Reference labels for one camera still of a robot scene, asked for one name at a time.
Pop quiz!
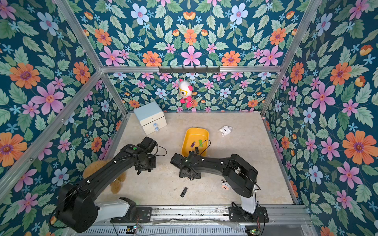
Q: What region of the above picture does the yellow plastic storage box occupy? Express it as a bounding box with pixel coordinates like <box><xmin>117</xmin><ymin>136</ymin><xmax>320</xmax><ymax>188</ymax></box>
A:
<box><xmin>181</xmin><ymin>127</ymin><xmax>211</xmax><ymax>156</ymax></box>

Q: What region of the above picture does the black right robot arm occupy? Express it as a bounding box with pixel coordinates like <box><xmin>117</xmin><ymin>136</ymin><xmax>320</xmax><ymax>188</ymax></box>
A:
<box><xmin>170</xmin><ymin>151</ymin><xmax>259</xmax><ymax>214</ymax></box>

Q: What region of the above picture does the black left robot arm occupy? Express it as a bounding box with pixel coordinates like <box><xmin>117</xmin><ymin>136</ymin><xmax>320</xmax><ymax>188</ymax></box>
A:
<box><xmin>54</xmin><ymin>137</ymin><xmax>157</xmax><ymax>233</ymax></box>

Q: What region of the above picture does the black swivel usb flash drive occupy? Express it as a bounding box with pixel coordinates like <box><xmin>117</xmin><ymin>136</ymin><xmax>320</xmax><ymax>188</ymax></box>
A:
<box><xmin>180</xmin><ymin>187</ymin><xmax>188</xmax><ymax>198</ymax></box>

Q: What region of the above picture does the brown teddy bear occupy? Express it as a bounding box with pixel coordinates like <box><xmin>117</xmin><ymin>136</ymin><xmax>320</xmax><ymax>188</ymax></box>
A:
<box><xmin>83</xmin><ymin>160</ymin><xmax>126</xmax><ymax>194</ymax></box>

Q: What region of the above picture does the small cow figurine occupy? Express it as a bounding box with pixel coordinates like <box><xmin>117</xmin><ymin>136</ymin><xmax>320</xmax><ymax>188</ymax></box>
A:
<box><xmin>221</xmin><ymin>182</ymin><xmax>230</xmax><ymax>190</ymax></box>

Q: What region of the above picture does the light blue mini drawer cabinet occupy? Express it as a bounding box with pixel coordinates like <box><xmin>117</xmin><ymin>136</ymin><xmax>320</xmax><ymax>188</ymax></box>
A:
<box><xmin>134</xmin><ymin>101</ymin><xmax>167</xmax><ymax>135</ymax></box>

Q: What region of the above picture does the white plush sheep toy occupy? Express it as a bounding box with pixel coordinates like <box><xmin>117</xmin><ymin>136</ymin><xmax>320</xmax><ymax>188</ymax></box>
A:
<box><xmin>219</xmin><ymin>125</ymin><xmax>233</xmax><ymax>137</ymax></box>

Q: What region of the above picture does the pink white doll toy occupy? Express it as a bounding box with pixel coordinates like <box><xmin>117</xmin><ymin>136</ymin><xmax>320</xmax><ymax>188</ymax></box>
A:
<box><xmin>178</xmin><ymin>79</ymin><xmax>193</xmax><ymax>108</ymax></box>

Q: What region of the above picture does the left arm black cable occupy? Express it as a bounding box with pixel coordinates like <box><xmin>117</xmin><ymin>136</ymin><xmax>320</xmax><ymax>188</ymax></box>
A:
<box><xmin>153</xmin><ymin>145</ymin><xmax>168</xmax><ymax>157</ymax></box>

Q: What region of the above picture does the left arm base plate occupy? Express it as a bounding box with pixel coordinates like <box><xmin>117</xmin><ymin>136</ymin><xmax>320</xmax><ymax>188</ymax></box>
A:
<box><xmin>110</xmin><ymin>206</ymin><xmax>152</xmax><ymax>224</ymax></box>

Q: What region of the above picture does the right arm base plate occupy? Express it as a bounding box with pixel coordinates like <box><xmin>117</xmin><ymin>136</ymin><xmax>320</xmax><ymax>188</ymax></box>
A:
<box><xmin>228</xmin><ymin>206</ymin><xmax>270</xmax><ymax>223</ymax></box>

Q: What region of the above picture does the black hook rail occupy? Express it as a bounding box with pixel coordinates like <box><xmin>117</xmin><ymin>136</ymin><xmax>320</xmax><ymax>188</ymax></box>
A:
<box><xmin>158</xmin><ymin>66</ymin><xmax>221</xmax><ymax>74</ymax></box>

